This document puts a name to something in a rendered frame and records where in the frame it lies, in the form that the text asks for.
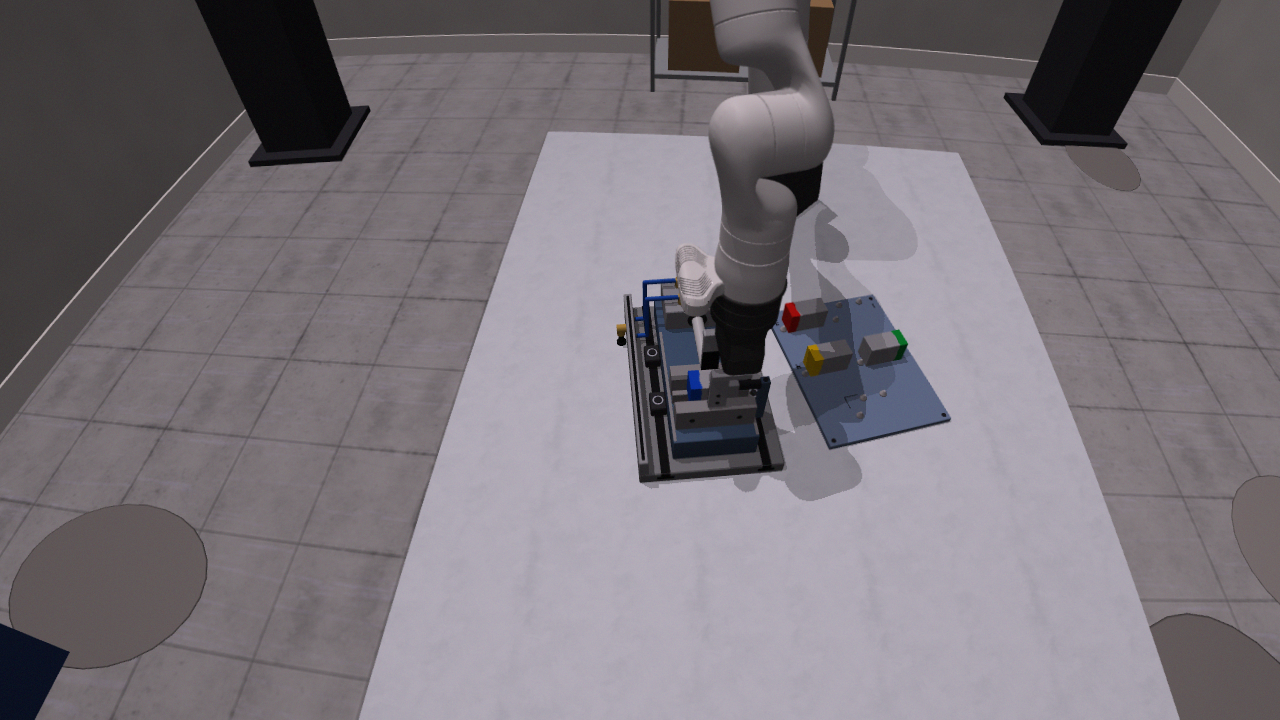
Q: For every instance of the grey flat bar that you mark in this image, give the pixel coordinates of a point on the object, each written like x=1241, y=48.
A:
x=681, y=395

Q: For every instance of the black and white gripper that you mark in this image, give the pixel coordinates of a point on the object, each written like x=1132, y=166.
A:
x=745, y=300

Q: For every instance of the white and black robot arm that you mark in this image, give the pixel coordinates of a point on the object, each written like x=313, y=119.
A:
x=787, y=128

